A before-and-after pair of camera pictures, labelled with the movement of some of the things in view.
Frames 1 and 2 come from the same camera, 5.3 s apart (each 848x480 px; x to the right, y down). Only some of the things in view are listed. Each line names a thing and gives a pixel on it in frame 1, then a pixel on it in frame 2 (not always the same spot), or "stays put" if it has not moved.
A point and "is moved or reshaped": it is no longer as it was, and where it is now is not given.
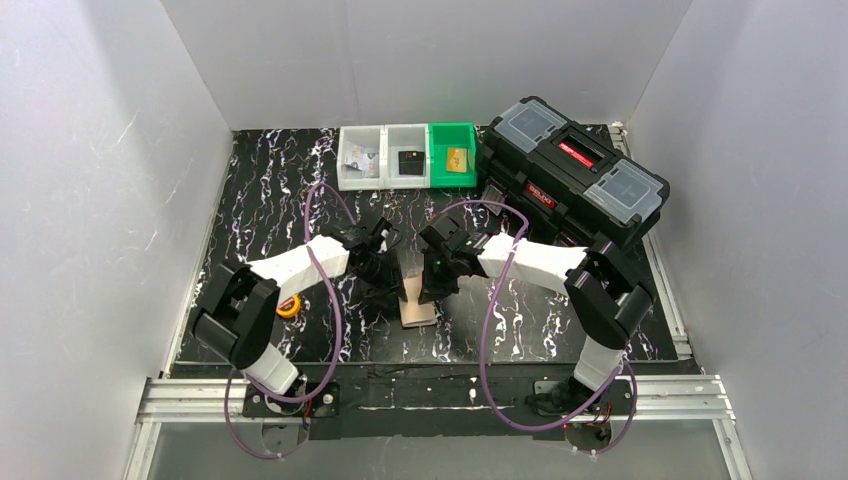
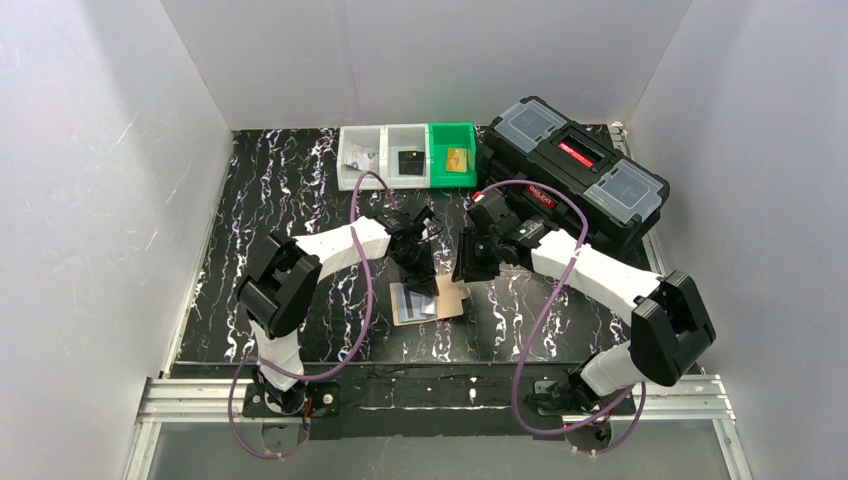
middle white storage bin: [406, 156] stays put
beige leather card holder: [413, 313] is moved or reshaped
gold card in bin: [456, 160] stays put
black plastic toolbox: [559, 181] stays put
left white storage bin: [361, 158] stays put
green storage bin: [453, 155] stays put
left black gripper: [385, 275] -> [416, 258]
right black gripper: [436, 273] -> [474, 254]
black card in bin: [411, 162] stays put
